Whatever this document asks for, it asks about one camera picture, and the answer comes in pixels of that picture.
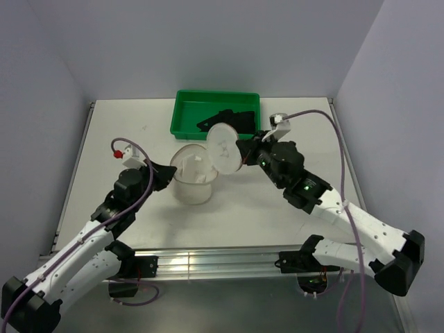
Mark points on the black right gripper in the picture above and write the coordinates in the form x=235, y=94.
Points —
x=249, y=148

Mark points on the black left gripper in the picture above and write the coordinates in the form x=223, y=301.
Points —
x=163, y=175

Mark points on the black bra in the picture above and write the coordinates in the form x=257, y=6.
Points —
x=242, y=122

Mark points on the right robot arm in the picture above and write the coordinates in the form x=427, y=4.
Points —
x=391, y=256

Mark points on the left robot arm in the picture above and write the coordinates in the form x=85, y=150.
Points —
x=36, y=303

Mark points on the green plastic tray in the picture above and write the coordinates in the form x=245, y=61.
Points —
x=193, y=106

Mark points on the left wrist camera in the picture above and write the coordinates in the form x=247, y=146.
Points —
x=130, y=156

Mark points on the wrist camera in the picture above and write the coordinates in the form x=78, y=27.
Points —
x=280, y=126
x=130, y=156

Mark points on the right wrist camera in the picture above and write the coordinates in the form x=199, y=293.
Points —
x=280, y=126

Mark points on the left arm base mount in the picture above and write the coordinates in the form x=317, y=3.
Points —
x=131, y=279

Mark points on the aluminium frame rail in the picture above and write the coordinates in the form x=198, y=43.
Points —
x=208, y=263

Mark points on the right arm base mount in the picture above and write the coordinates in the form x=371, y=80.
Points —
x=319, y=277

